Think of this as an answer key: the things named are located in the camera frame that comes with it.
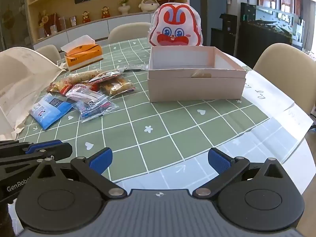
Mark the white paper sheet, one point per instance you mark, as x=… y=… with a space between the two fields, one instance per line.
x=269 y=91

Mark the blue snack packet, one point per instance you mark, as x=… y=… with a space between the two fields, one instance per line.
x=49 y=111

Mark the black fish tank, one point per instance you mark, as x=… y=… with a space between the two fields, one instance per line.
x=259 y=42

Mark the wooden shelf cabinet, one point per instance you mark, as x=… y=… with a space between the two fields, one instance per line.
x=98 y=8

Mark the pink cardboard box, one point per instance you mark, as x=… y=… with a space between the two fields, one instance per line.
x=192 y=88

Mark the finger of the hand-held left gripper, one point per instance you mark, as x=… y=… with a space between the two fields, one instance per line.
x=59 y=151
x=44 y=145

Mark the red silver snack packet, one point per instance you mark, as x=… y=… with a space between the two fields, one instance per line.
x=103 y=76

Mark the golden figurine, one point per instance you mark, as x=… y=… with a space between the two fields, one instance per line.
x=44 y=18

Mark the green checked tablecloth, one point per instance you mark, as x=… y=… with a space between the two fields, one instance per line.
x=153 y=118

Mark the white pink snack packet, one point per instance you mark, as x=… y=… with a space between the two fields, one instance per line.
x=81 y=91

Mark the rabbit-shaped red white bag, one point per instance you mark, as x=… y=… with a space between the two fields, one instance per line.
x=172 y=19

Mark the red figurine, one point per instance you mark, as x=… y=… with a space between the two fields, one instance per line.
x=86 y=17
x=105 y=12

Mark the orange tissue pack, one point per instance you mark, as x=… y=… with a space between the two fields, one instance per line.
x=84 y=56

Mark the beige bread packet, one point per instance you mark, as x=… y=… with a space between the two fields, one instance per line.
x=79 y=77

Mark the red display box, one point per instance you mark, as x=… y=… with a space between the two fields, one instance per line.
x=54 y=22

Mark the beige chair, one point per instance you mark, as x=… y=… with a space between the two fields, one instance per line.
x=128 y=33
x=284 y=64
x=49 y=53

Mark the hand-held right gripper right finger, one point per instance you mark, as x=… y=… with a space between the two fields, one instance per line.
x=219 y=160

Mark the clear bread packet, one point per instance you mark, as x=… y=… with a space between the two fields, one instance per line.
x=118 y=86

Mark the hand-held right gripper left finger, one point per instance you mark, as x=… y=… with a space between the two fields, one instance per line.
x=101 y=160

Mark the clear blue red print packet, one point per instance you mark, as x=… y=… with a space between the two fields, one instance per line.
x=96 y=109

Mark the silver sachet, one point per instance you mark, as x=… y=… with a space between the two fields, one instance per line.
x=135 y=67

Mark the cream tote bag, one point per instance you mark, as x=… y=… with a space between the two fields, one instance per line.
x=22 y=79

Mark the black water dispenser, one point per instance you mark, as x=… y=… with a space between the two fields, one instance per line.
x=223 y=39

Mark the white bunny planter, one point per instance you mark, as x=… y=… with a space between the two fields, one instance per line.
x=148 y=5

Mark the red and gold snack packet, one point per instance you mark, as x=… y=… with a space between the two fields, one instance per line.
x=58 y=86

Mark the white vase with plant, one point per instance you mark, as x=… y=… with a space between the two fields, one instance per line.
x=123 y=8

